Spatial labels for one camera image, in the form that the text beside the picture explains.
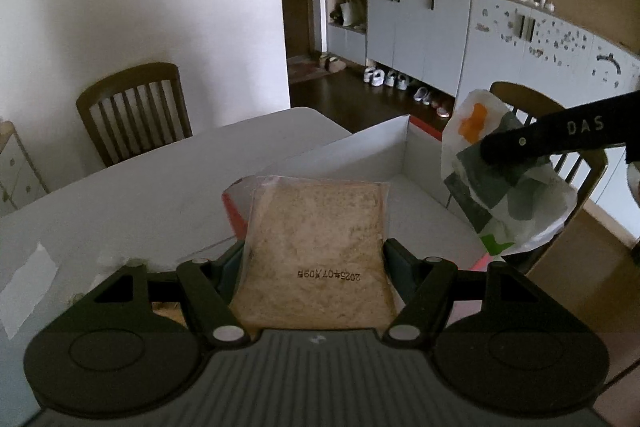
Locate red cardboard box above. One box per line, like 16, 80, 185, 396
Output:
220, 114, 501, 273

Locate white drawer cabinet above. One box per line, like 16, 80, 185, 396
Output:
0, 120, 49, 218

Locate white green orange snack pouch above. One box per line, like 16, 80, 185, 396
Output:
440, 90, 577, 256

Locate bagged bread slice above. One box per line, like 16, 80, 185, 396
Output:
230, 176, 397, 333

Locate dark wooden chair right side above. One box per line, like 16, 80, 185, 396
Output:
480, 81, 608, 217

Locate dark wooden chair at wall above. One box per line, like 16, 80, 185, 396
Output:
76, 62, 193, 167

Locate white paper sheet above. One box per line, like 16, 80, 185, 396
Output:
0, 244, 58, 340

